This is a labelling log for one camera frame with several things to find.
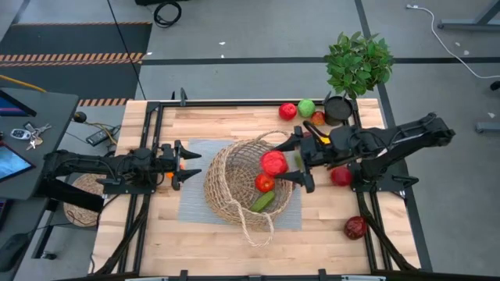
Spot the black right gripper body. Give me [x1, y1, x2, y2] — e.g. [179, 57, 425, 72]
[302, 134, 341, 169]

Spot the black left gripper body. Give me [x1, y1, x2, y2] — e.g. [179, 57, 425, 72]
[158, 143, 177, 184]

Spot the bright red apple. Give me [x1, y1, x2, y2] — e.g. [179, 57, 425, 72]
[278, 102, 298, 121]

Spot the green apple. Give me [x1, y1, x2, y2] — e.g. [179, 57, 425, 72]
[297, 98, 316, 119]

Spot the red tomato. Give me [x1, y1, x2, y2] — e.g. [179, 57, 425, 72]
[255, 173, 276, 194]

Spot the green cucumber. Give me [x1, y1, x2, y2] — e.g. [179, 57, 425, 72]
[249, 190, 277, 214]

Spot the small orange fruit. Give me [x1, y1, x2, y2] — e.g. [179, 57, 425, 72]
[166, 163, 187, 180]

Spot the grey woven placemat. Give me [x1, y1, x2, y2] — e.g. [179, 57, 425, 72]
[178, 139, 304, 230]

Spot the red round fruit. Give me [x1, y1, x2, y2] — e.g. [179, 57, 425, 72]
[330, 165, 354, 187]

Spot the black power adapter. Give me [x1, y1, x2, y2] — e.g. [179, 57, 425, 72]
[85, 125, 121, 148]

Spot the green plant in black pot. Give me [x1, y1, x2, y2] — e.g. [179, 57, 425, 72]
[323, 30, 395, 127]

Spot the round woven mat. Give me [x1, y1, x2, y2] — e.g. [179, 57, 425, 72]
[63, 173, 115, 228]

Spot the dark grey side desk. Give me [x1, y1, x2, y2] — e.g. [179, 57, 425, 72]
[0, 87, 79, 201]

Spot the key bunch with fob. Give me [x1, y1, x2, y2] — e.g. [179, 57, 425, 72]
[9, 123, 52, 151]

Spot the black-framed display screen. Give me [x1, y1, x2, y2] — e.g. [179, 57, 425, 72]
[0, 89, 38, 118]
[0, 140, 37, 183]

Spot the black hazard-striped floor mat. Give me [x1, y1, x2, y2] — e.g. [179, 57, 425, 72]
[0, 22, 153, 107]

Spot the grey metal table foot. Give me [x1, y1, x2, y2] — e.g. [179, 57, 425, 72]
[475, 122, 500, 134]

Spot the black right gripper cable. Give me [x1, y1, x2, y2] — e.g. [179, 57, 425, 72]
[302, 120, 331, 141]

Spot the woven wicker basket with handles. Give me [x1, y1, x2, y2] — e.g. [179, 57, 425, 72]
[202, 130, 294, 249]

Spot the black aluminium table frame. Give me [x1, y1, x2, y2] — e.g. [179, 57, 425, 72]
[91, 87, 423, 281]

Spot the coiled black cable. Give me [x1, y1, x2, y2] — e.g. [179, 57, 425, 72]
[153, 1, 183, 29]

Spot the yellow cable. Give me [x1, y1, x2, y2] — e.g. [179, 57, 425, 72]
[0, 73, 48, 94]

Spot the white floor cable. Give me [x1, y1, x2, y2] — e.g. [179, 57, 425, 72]
[405, 3, 500, 80]

